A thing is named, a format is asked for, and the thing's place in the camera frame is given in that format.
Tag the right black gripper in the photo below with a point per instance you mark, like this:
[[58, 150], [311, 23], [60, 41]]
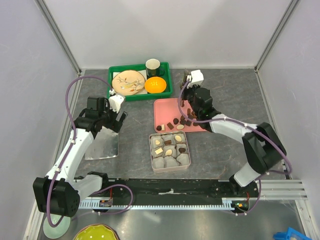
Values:
[[185, 90]]

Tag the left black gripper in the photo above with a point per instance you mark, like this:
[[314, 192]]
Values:
[[114, 124]]

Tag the metal serving tongs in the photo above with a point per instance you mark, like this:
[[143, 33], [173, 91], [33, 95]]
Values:
[[182, 85]]

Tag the pink plastic tray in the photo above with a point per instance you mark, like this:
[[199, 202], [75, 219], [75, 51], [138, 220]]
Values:
[[167, 117]]

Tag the white oval chocolate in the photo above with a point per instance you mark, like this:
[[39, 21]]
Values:
[[178, 138]]

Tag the brown chocolate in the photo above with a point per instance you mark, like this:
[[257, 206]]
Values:
[[168, 142]]

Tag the dark oval chocolate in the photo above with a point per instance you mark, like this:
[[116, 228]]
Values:
[[182, 150]]

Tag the pink chocolate tin box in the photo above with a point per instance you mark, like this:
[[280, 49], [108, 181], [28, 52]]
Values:
[[161, 163]]

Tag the white almond chocolate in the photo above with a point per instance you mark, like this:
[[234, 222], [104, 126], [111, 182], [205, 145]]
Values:
[[169, 152]]

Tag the white square chocolate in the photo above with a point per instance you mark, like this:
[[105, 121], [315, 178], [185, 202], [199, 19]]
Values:
[[158, 151]]

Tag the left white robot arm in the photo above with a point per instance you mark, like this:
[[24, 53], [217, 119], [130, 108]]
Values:
[[57, 193]]

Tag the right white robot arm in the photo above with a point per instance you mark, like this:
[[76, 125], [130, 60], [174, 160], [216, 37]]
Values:
[[262, 146]]

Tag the silver tin lid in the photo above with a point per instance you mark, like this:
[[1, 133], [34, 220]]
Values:
[[104, 146]]

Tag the green plastic crate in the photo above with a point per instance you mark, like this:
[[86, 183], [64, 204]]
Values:
[[143, 95]]

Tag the orange bowl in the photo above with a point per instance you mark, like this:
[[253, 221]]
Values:
[[155, 85]]

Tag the beige floral plate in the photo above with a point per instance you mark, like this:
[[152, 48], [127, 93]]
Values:
[[128, 82]]

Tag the dark green mug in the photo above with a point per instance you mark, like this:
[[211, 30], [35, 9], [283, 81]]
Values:
[[154, 68]]

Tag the yellow bowl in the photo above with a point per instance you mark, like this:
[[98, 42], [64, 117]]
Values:
[[96, 232]]

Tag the pale green bowl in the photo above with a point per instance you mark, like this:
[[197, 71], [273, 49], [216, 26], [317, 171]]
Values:
[[59, 230]]

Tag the blue plastic object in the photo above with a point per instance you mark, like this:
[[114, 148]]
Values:
[[290, 234]]

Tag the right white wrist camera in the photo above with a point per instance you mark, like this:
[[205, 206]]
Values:
[[195, 78]]

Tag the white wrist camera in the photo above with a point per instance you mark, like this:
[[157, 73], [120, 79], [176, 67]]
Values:
[[115, 102], [195, 78]]

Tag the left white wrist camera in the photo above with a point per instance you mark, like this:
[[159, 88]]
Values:
[[115, 102]]

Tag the light blue cable duct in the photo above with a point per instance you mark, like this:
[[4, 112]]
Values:
[[99, 204]]

